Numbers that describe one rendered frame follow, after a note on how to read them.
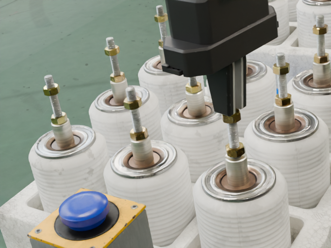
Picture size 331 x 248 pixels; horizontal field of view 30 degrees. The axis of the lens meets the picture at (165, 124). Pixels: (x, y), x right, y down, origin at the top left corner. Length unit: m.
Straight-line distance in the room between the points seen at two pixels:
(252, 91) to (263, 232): 0.26
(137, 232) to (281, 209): 0.17
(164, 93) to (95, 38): 0.98
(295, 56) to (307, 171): 0.42
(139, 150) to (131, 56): 1.01
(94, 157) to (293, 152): 0.23
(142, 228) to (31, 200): 0.32
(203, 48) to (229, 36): 0.03
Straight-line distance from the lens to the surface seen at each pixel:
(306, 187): 0.72
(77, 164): 0.73
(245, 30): 0.54
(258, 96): 0.83
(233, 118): 0.59
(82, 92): 1.51
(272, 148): 0.69
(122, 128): 0.81
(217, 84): 0.57
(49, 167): 0.73
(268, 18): 0.56
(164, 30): 0.90
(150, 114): 0.81
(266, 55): 1.11
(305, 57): 1.09
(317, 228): 0.68
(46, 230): 0.51
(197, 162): 0.75
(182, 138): 0.74
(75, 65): 1.68
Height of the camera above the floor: 0.61
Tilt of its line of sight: 28 degrees down
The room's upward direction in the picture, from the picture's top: 10 degrees counter-clockwise
